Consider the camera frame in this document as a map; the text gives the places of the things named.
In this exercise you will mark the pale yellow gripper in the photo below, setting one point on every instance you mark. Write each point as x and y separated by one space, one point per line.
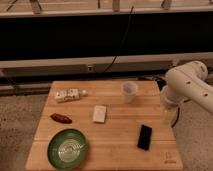
168 114

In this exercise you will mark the black eraser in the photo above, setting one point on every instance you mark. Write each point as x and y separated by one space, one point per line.
144 137

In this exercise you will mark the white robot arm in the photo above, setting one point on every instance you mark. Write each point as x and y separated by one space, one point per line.
186 82

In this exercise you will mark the white sponge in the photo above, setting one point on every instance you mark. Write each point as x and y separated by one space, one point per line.
99 114

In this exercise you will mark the clear plastic cup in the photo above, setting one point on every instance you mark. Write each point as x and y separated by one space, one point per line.
129 91

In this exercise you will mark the wooden board table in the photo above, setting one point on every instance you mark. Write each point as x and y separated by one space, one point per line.
112 144

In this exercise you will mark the green glass plate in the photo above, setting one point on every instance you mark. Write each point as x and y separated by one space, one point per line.
67 149

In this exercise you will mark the white small bottle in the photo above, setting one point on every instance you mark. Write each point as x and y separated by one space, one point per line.
69 94

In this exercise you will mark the red chili pepper toy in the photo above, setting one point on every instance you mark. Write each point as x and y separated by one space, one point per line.
61 118

